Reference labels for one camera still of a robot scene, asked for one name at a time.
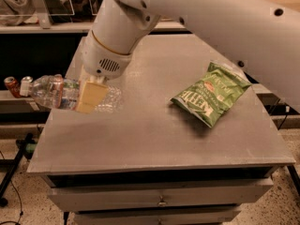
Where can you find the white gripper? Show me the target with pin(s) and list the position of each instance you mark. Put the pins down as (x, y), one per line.
(104, 60)

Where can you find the clear plastic water bottle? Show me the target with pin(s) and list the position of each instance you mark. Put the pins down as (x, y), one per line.
(57, 92)

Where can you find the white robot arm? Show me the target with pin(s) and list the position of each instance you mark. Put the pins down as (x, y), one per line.
(261, 37)

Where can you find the red soda can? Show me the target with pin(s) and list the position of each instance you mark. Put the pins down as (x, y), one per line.
(12, 86)

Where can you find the grey side shelf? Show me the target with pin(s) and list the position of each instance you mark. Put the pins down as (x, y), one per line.
(10, 104)

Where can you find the grey cloth behind glass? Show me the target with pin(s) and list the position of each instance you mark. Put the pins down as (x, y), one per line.
(16, 12)

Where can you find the upper grey drawer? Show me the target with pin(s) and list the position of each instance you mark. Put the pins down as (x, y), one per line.
(160, 195)

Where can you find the grey drawer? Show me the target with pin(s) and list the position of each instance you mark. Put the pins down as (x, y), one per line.
(160, 195)
(193, 215)

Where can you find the green kettle chips bag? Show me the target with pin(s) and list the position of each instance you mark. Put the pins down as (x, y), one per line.
(214, 94)

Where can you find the grey drawer cabinet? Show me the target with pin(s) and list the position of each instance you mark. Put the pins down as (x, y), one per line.
(150, 140)

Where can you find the lower grey drawer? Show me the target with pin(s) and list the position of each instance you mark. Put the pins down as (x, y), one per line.
(193, 215)

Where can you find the black stand with cable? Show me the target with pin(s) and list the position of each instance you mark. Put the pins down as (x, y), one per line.
(26, 148)

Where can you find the left metal bracket post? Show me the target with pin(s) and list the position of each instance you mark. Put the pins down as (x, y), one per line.
(42, 12)

